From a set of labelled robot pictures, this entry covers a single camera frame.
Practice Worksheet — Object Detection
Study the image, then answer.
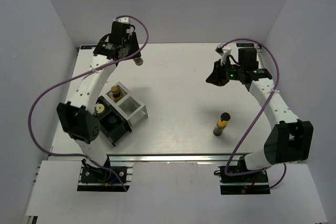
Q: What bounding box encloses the black organizer box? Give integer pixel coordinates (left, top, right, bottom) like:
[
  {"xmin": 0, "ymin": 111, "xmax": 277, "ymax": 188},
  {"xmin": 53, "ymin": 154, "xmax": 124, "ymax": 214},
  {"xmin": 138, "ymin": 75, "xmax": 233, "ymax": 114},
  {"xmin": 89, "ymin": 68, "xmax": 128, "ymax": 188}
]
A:
[{"xmin": 93, "ymin": 95, "xmax": 132, "ymax": 147}]

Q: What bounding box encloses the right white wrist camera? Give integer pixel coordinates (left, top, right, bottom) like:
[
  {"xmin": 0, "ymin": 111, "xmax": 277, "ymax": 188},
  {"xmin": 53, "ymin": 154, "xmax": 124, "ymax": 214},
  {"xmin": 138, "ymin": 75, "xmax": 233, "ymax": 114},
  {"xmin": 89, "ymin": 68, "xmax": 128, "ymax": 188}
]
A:
[{"xmin": 215, "ymin": 44, "xmax": 232, "ymax": 66}]

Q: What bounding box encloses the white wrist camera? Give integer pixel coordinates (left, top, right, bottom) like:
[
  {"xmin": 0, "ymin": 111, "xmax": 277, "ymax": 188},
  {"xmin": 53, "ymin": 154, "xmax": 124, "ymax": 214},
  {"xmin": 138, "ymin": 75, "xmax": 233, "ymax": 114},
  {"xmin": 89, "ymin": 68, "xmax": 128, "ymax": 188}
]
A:
[
  {"xmin": 113, "ymin": 17, "xmax": 131, "ymax": 25},
  {"xmin": 215, "ymin": 44, "xmax": 232, "ymax": 66}
]

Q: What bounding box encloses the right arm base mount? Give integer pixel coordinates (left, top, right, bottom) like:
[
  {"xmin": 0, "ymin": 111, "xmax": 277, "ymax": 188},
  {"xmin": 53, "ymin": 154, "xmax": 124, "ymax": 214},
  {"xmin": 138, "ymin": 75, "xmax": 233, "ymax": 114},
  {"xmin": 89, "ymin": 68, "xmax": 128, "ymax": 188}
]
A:
[{"xmin": 213, "ymin": 166, "xmax": 270, "ymax": 195}]

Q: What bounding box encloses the yellow band spice bottle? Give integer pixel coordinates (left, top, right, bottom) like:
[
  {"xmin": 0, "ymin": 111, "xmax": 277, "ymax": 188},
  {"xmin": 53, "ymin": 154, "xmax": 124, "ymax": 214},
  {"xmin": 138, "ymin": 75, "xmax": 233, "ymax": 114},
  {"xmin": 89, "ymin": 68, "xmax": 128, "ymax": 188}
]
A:
[{"xmin": 213, "ymin": 112, "xmax": 231, "ymax": 136}]

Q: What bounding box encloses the black cap spice jar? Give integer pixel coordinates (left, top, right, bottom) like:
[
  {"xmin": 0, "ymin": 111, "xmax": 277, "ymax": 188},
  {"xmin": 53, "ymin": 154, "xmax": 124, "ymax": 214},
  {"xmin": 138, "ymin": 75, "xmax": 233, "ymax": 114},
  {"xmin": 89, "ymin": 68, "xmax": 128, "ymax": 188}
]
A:
[
  {"xmin": 108, "ymin": 115, "xmax": 119, "ymax": 127},
  {"xmin": 133, "ymin": 57, "xmax": 143, "ymax": 66}
]

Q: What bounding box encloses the left blue corner sticker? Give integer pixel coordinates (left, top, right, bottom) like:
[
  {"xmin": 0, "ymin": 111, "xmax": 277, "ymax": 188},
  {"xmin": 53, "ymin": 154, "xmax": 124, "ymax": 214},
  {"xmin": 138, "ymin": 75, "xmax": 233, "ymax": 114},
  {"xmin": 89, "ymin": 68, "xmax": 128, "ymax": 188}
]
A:
[{"xmin": 80, "ymin": 45, "xmax": 97, "ymax": 50}]

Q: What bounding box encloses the black cap spice jar front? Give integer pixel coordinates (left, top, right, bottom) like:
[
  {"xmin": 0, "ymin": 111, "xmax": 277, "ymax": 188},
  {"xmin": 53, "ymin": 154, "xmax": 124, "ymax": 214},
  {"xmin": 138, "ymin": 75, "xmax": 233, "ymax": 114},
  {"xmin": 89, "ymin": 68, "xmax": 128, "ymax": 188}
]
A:
[{"xmin": 108, "ymin": 115, "xmax": 119, "ymax": 127}]

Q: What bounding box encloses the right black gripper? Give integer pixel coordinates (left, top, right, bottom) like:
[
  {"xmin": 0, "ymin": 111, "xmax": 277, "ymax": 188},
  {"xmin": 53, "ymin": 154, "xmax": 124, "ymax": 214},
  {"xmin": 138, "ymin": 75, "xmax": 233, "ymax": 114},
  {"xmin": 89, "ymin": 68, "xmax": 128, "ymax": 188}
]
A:
[{"xmin": 206, "ymin": 58, "xmax": 244, "ymax": 87}]

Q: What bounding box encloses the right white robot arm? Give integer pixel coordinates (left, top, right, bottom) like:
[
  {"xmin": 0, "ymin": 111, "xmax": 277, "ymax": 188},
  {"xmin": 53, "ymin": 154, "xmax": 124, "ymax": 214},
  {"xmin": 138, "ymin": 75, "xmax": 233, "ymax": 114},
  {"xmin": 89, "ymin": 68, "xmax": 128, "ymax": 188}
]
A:
[{"xmin": 206, "ymin": 45, "xmax": 313, "ymax": 182}]

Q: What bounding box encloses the yellow label brown bottle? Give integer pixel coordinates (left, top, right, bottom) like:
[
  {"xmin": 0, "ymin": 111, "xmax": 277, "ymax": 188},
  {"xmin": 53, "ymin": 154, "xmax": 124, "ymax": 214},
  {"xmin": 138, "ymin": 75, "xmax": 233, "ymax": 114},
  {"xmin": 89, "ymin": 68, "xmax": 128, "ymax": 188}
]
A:
[{"xmin": 111, "ymin": 86, "xmax": 123, "ymax": 103}]

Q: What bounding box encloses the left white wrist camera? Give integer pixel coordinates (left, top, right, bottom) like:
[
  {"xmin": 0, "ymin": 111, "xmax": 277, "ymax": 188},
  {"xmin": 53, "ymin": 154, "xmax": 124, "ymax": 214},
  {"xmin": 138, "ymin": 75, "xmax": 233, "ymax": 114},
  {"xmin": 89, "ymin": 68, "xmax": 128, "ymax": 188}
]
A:
[{"xmin": 113, "ymin": 17, "xmax": 131, "ymax": 25}]

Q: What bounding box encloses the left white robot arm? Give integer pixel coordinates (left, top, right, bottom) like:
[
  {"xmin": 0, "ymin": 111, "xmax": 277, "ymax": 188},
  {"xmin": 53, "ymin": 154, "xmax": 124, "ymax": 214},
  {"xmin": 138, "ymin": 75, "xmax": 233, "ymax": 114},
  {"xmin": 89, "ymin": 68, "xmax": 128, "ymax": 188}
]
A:
[{"xmin": 57, "ymin": 16, "xmax": 143, "ymax": 182}]

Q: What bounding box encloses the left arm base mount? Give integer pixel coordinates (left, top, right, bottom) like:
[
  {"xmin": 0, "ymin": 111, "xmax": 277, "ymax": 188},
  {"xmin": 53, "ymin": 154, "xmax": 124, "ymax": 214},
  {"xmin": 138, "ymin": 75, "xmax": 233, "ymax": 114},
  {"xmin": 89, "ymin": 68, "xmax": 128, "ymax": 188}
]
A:
[{"xmin": 77, "ymin": 159, "xmax": 133, "ymax": 192}]

